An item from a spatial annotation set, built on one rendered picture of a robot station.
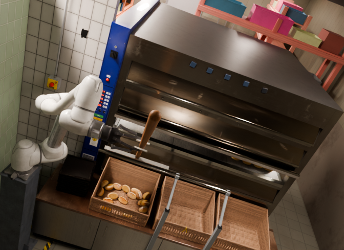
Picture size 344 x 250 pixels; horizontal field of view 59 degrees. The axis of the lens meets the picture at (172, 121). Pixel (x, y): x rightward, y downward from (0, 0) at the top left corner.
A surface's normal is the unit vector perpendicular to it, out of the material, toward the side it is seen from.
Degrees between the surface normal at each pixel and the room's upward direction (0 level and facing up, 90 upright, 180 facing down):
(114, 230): 90
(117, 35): 90
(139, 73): 70
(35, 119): 90
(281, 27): 90
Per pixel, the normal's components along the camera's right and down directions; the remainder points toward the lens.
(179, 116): 0.03, 0.17
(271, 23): -0.15, 0.46
